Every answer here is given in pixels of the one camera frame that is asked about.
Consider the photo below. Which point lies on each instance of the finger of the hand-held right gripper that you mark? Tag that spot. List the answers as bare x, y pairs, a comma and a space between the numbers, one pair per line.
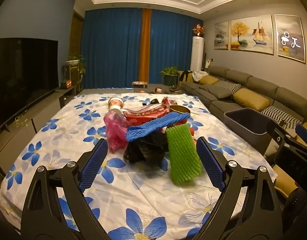
276, 130
304, 135

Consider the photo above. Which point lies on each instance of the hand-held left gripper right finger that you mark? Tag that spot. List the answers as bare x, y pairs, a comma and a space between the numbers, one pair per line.
211, 165

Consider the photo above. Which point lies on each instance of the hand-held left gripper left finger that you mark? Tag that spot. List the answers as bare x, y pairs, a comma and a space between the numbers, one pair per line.
93, 166

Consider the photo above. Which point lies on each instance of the green foam net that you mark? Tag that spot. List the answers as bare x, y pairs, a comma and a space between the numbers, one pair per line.
183, 155

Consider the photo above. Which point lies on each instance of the grey plastic bin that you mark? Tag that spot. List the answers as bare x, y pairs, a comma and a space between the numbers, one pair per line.
246, 136

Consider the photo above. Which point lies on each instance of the pink plastic bag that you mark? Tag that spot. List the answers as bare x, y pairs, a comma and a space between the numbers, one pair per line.
113, 130

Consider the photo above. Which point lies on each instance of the black plastic bag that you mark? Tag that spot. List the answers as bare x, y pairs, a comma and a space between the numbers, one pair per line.
143, 147

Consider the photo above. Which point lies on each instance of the gold tin can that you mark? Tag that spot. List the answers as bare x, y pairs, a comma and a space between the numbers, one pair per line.
179, 110

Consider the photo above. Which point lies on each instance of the printed paper cup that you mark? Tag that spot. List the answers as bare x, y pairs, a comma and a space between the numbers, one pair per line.
116, 105

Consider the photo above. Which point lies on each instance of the blue foam net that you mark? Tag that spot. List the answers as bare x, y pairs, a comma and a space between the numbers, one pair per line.
153, 127

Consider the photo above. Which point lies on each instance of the large red plastic package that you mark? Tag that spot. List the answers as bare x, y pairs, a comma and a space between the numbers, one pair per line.
143, 116

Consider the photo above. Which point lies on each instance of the red foil wrapper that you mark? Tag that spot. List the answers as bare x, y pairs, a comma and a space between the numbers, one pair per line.
169, 101

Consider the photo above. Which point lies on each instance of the small black wrapper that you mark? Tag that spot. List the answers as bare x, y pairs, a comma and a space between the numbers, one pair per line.
151, 102

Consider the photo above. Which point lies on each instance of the large patterned cushion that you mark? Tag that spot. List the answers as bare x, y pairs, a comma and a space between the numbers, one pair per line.
281, 115

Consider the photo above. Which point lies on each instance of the large yellow cushion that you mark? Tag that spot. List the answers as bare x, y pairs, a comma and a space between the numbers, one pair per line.
251, 100

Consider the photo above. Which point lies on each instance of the grey sofa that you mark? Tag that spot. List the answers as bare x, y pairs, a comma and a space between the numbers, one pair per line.
263, 85

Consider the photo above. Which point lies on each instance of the blue floral white cloth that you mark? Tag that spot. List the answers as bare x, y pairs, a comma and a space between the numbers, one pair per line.
143, 200

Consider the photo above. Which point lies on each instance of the small patterned cushion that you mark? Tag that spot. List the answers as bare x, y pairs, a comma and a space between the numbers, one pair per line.
231, 86

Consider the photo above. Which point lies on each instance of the flat grey cushion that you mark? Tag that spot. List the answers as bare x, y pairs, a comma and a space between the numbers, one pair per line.
216, 91

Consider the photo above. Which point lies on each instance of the grey television cabinet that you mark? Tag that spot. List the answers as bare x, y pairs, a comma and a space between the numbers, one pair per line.
31, 115

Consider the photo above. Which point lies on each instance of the small yellow cushion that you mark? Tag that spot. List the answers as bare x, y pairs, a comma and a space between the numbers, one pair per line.
208, 80

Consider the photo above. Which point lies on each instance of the dark tea set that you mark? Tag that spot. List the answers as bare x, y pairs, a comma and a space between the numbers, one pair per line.
174, 88

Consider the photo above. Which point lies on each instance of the yellow ribbon scraps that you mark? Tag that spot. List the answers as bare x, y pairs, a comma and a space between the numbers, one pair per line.
21, 121

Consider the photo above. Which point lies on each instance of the orange radio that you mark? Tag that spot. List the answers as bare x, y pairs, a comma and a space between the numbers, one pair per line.
66, 84

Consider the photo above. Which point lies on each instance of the doll head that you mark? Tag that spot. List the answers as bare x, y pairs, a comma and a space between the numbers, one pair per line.
158, 90

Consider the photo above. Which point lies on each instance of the framed painting with glare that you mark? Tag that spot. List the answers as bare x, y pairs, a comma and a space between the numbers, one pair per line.
291, 40

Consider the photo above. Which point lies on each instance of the black clothing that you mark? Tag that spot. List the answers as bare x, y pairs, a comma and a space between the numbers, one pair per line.
186, 76

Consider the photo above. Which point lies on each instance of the wooden plant stand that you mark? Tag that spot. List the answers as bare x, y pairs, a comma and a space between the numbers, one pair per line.
71, 75

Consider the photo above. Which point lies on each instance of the flat printed box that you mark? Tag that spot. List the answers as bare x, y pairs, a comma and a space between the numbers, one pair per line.
139, 83

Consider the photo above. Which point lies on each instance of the potted plant in dark pot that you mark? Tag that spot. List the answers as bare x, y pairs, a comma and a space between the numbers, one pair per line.
170, 78

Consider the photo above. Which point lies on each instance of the small white object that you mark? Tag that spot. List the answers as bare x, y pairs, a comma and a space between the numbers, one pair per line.
207, 63

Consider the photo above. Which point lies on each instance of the dark coffee table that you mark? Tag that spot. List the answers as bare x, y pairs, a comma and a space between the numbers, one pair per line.
153, 86

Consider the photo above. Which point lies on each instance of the sailing ship painting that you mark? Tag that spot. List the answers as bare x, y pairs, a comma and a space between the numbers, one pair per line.
251, 35

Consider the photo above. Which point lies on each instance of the plant in white bowl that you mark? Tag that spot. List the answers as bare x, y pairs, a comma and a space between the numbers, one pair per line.
73, 61

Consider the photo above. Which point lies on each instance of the small grey landscape painting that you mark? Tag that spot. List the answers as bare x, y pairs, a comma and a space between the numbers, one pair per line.
221, 36

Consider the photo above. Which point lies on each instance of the white standing air conditioner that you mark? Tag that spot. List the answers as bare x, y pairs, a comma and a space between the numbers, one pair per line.
196, 55

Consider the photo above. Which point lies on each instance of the black flat television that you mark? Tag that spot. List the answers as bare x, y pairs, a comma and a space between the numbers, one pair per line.
18, 80

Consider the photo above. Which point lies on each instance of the blue curtain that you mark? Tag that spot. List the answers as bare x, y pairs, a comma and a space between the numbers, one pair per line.
111, 50
173, 45

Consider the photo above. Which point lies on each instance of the red gold flower ornament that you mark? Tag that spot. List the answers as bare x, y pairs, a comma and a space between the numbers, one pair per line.
198, 30

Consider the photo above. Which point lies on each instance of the orange curtain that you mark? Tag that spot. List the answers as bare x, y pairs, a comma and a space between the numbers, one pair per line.
144, 45

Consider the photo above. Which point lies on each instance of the brown wooden panel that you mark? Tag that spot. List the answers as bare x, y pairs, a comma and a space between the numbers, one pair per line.
76, 35

